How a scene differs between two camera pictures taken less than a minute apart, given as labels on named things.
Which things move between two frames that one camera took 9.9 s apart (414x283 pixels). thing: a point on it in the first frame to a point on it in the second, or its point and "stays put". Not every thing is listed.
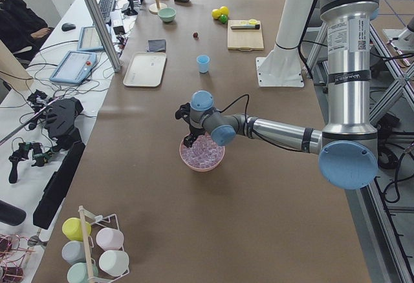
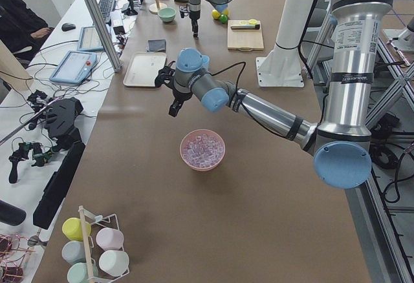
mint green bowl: x=167 y=14 stays put
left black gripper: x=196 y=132 to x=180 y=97
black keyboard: x=107 y=5 stays put
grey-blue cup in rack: x=74 y=251 stays put
